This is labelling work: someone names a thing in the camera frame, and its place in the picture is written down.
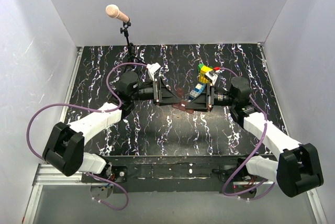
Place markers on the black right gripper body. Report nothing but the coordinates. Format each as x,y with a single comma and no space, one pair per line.
222,99

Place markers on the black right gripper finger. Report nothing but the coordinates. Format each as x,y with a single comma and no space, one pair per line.
201,99
202,108

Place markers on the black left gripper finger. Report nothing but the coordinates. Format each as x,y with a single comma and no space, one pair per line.
164,92
160,103

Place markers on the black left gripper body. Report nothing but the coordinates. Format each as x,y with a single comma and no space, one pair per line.
146,93

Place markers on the brown weekly pill organizer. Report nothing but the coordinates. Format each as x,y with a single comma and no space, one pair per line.
182,106

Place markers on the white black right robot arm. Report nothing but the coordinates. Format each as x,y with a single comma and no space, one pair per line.
296,168

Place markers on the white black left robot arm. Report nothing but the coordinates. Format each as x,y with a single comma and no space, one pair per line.
65,147

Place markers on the blue grey toy bricks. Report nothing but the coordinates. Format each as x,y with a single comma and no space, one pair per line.
196,91

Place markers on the yellow toy brick block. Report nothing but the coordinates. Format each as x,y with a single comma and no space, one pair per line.
202,78

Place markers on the green toy brick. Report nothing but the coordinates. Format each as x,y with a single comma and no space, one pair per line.
199,67

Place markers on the black microphone tripod stand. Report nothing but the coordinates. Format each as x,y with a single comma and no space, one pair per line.
131,58

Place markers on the pink foam microphone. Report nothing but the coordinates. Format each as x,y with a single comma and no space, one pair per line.
114,12

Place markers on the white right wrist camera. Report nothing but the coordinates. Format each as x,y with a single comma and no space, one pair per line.
211,76

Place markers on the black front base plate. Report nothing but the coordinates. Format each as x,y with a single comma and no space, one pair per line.
139,174

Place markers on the aluminium frame rail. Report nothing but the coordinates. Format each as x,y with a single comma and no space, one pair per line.
37,189

